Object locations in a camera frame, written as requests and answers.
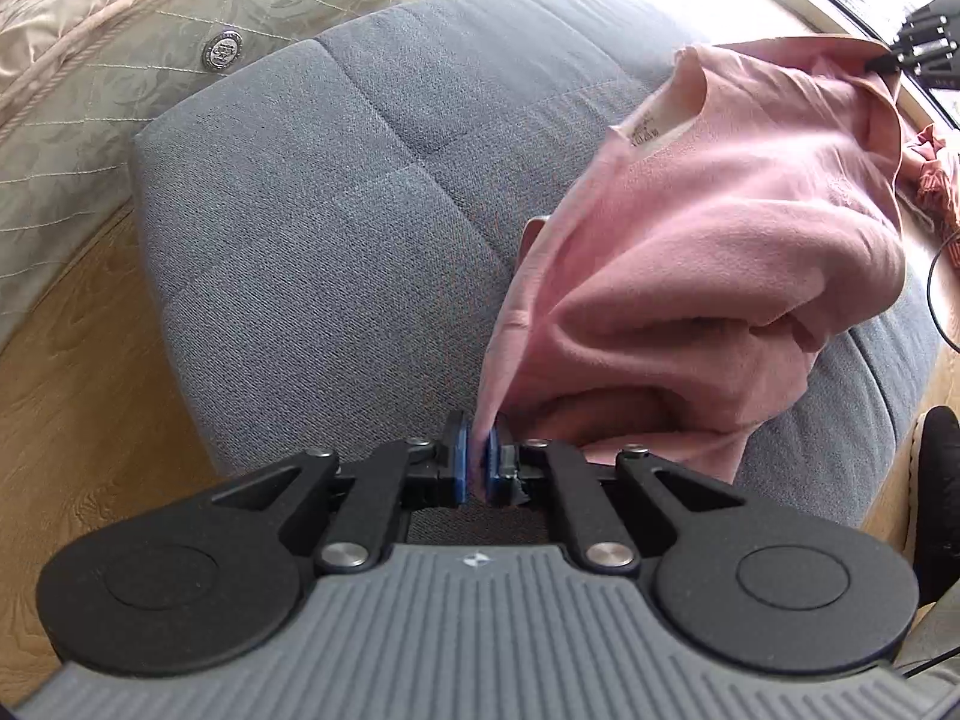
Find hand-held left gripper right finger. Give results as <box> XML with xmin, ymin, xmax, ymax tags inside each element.
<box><xmin>484</xmin><ymin>427</ymin><xmax>747</xmax><ymax>577</ymax></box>

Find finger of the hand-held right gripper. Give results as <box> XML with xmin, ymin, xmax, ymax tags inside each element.
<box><xmin>870</xmin><ymin>31</ymin><xmax>949</xmax><ymax>76</ymax></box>
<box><xmin>896</xmin><ymin>4</ymin><xmax>950</xmax><ymax>38</ymax></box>

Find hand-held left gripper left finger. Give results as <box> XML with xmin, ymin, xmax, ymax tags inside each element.
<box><xmin>212</xmin><ymin>411</ymin><xmax>473</xmax><ymax>575</ymax></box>

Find light pink sweatshirt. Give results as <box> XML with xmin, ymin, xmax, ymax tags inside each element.
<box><xmin>476</xmin><ymin>37</ymin><xmax>912</xmax><ymax>485</ymax></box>

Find dark pink pants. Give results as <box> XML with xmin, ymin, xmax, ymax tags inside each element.
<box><xmin>898</xmin><ymin>122</ymin><xmax>960</xmax><ymax>267</ymax></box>

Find grey cushion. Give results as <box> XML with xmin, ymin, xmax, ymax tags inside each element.
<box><xmin>133</xmin><ymin>0</ymin><xmax>942</xmax><ymax>530</ymax></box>

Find black shoe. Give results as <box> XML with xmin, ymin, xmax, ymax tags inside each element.
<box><xmin>907</xmin><ymin>405</ymin><xmax>960</xmax><ymax>605</ymax></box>

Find round metal mattress vent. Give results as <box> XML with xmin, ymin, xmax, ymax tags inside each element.
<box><xmin>202</xmin><ymin>28</ymin><xmax>246</xmax><ymax>74</ymax></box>

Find quilted mattress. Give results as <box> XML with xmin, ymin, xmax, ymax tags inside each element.
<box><xmin>0</xmin><ymin>0</ymin><xmax>526</xmax><ymax>350</ymax></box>

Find thin black cable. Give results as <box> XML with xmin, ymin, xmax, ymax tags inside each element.
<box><xmin>925</xmin><ymin>236</ymin><xmax>960</xmax><ymax>352</ymax></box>

